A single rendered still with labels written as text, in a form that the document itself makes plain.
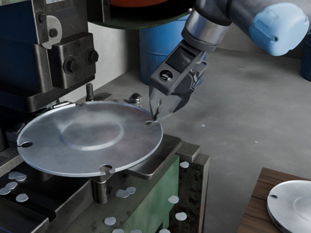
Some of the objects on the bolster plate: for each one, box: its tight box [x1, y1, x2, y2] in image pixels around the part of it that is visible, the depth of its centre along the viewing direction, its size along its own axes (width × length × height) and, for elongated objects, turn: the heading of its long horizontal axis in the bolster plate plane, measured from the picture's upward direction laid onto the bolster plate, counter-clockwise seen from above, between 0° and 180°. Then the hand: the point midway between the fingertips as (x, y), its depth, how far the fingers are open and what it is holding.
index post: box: [129, 93, 143, 108], centre depth 86 cm, size 3×3×10 cm
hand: (155, 116), depth 75 cm, fingers closed
